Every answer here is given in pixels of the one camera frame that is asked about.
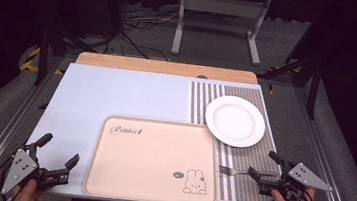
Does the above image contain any yellow and black floor tape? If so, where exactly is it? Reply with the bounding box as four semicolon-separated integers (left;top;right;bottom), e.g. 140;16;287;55
19;45;68;77

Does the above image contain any black tripod stand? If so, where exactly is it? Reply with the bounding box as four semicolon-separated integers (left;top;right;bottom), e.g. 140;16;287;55
253;38;328;121
32;15;101;93

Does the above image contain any wooden table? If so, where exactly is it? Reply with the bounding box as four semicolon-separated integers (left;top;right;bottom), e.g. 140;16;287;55
75;51;260;86

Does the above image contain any grey metal stand frame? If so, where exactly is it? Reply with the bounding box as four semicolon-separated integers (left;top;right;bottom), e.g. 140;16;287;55
170;0;272;67

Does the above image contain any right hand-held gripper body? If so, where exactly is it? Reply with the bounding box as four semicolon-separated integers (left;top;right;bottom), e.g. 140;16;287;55
255;157;335;201

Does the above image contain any silver metal fork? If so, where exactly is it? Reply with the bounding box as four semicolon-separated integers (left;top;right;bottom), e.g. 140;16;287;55
218;164;279;181

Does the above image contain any bundle of floor cables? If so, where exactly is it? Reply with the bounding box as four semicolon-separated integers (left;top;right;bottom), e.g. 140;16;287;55
103;1;181;63

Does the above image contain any person's left hand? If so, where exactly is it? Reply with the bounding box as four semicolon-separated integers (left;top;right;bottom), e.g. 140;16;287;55
10;177;55;201

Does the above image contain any white round plate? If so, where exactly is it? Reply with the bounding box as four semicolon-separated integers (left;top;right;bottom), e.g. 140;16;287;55
201;92;269;152

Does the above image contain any pink tray with rabbit print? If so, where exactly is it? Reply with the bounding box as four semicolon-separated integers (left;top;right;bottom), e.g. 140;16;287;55
81;111;226;201

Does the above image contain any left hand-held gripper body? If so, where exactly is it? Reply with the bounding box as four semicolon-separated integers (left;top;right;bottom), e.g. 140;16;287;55
0;141;74;201

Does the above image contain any aluminium frame rail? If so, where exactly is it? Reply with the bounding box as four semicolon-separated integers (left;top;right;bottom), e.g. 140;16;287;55
284;88;357;201
0;51;68;201

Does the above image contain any grey striped placemat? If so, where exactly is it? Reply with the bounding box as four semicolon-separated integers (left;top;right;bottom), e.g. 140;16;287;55
178;80;292;201

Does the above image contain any pale blue table cover sheet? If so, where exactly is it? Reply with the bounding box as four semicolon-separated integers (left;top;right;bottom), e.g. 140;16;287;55
20;58;293;201

